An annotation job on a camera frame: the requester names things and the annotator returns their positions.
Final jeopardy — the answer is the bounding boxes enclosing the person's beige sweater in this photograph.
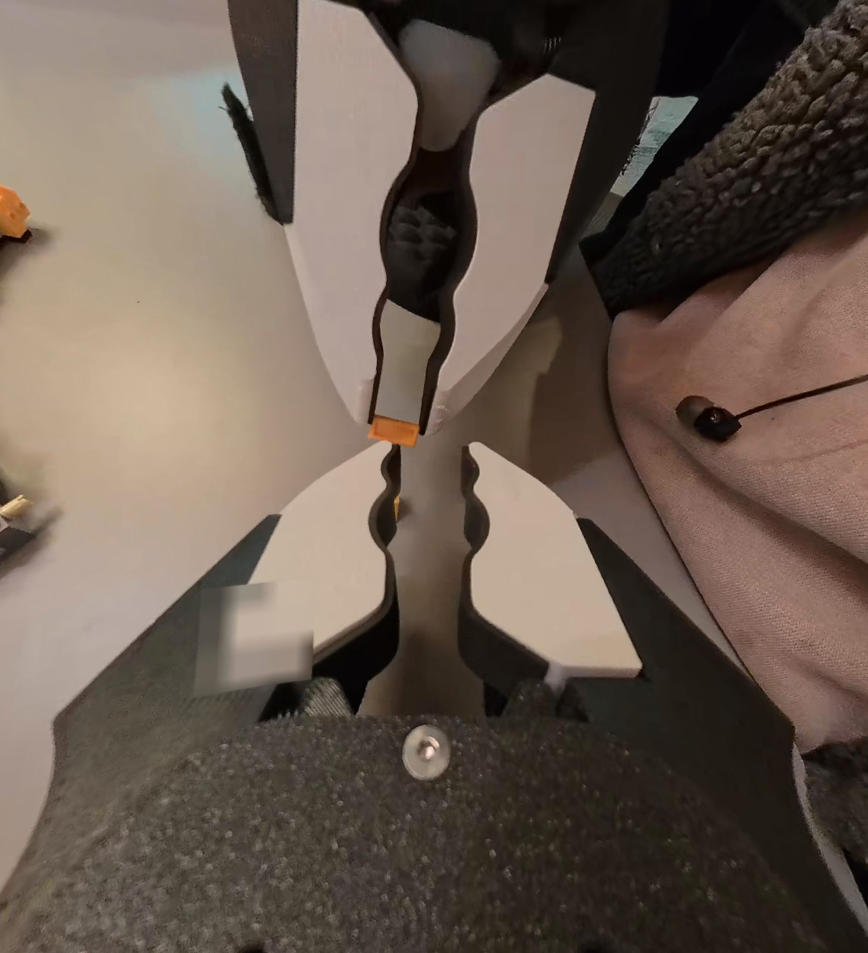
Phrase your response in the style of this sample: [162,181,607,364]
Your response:
[607,212,868,754]

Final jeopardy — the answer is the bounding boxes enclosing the person's black fuzzy jacket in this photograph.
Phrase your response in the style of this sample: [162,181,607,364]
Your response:
[590,0,868,953]

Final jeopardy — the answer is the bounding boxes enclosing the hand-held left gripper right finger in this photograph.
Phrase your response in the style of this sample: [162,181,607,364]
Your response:
[458,443,644,717]

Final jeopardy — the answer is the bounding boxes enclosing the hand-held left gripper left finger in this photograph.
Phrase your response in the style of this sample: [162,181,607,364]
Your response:
[246,443,403,714]

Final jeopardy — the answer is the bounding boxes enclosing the printed orange lego tile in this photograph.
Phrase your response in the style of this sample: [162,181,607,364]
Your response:
[367,415,422,449]

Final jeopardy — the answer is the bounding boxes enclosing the black wired earbud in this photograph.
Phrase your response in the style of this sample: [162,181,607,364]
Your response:
[674,361,868,445]

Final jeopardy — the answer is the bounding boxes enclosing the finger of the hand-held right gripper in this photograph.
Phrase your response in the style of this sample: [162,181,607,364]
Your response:
[419,74,599,439]
[284,0,422,427]

